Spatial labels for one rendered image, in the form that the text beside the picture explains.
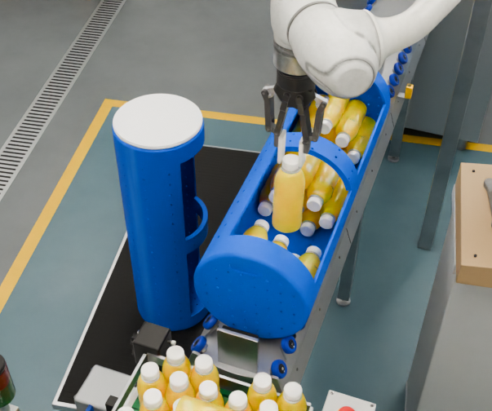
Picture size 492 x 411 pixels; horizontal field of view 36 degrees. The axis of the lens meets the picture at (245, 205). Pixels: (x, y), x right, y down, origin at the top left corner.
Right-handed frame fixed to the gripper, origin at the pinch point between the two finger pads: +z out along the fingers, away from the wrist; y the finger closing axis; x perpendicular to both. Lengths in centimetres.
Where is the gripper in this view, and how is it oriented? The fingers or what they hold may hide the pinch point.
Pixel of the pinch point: (291, 149)
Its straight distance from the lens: 157.6
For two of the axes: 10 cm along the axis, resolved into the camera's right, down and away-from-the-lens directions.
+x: -3.4, 6.5, -6.8
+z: 0.0, 7.3, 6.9
